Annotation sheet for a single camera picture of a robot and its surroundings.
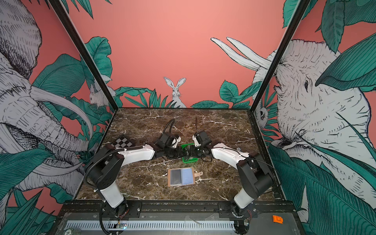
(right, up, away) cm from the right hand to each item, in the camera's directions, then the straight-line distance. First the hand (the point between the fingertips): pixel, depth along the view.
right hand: (187, 151), depth 87 cm
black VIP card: (-7, -14, -4) cm, 16 cm away
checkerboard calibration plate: (-44, +5, +8) cm, 45 cm away
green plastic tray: (+4, -6, +5) cm, 9 cm away
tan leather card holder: (0, -15, -1) cm, 15 cm away
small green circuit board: (-32, -33, -17) cm, 49 cm away
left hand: (-1, -1, 0) cm, 1 cm away
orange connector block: (+45, -30, -17) cm, 56 cm away
